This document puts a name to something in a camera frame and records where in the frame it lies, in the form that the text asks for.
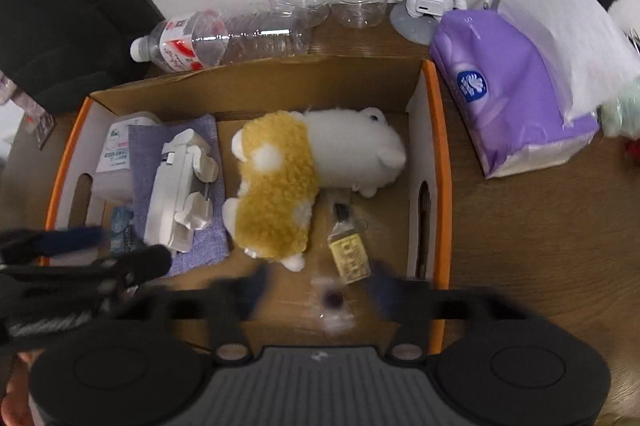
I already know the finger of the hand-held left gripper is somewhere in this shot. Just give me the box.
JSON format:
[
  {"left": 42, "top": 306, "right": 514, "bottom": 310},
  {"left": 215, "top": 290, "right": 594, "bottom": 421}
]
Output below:
[
  {"left": 0, "top": 226, "right": 117, "bottom": 265},
  {"left": 0, "top": 245, "right": 174, "bottom": 303}
]

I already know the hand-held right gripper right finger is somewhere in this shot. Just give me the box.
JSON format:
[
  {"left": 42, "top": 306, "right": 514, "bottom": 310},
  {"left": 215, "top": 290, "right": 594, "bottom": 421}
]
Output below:
[{"left": 369, "top": 260, "right": 532, "bottom": 364}]

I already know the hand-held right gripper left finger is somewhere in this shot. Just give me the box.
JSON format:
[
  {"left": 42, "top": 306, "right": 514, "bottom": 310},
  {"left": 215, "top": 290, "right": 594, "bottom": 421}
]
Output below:
[{"left": 145, "top": 263, "right": 272, "bottom": 364}]

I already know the blue white packet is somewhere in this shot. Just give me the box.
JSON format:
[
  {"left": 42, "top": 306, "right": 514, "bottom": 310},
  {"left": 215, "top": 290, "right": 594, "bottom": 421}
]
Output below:
[{"left": 107, "top": 205, "right": 141, "bottom": 256}]

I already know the clear packet round dark piece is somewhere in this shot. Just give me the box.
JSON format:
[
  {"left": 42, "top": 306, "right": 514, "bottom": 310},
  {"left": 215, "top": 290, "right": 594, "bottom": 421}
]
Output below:
[{"left": 310, "top": 276, "right": 357, "bottom": 335}]

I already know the white folding stand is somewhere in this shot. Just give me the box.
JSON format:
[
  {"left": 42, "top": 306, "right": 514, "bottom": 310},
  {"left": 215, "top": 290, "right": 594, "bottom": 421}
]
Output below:
[{"left": 142, "top": 129, "right": 221, "bottom": 255}]

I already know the white plastic pill bottle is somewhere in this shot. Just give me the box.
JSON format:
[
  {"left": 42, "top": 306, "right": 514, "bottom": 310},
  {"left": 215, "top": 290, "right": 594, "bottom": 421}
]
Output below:
[{"left": 92, "top": 111, "right": 164, "bottom": 207}]

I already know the yellow white plush hamster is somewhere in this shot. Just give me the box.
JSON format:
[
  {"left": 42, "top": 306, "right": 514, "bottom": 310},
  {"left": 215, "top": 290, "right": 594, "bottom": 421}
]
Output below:
[{"left": 222, "top": 106, "right": 408, "bottom": 272}]

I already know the purple cloth pouch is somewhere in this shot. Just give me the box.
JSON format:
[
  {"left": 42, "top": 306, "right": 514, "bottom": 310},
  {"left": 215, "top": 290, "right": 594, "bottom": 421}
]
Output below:
[{"left": 127, "top": 115, "right": 231, "bottom": 278}]

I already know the orange cardboard box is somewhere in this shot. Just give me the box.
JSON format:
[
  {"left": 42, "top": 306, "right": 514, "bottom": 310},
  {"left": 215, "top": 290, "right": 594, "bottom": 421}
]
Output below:
[{"left": 40, "top": 54, "right": 454, "bottom": 343}]

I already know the person's left hand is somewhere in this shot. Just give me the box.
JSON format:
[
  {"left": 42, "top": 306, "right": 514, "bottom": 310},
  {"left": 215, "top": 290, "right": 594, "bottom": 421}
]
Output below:
[{"left": 0, "top": 348, "right": 40, "bottom": 426}]

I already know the purple white ceramic vase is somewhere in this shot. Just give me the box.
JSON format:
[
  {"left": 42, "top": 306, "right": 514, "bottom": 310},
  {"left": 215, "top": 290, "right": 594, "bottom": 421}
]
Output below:
[{"left": 0, "top": 74, "right": 32, "bottom": 108}]

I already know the crumpled clear plastic bag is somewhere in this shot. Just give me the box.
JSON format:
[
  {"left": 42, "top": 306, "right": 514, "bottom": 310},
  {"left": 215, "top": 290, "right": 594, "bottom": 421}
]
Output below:
[{"left": 600, "top": 79, "right": 640, "bottom": 140}]

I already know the white tissue sheet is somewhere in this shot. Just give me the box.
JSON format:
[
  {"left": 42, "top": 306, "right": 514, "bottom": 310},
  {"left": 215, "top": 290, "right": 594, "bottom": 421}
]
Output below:
[{"left": 496, "top": 0, "right": 640, "bottom": 133}]

